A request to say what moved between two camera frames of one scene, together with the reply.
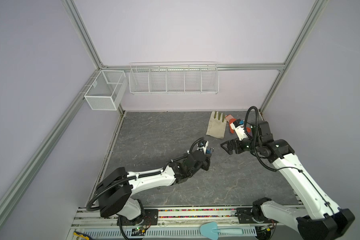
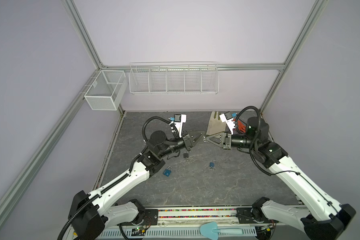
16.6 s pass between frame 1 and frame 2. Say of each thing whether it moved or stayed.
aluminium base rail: stayed
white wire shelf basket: stayed
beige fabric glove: stayed
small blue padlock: moved
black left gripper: moved
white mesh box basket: stayed
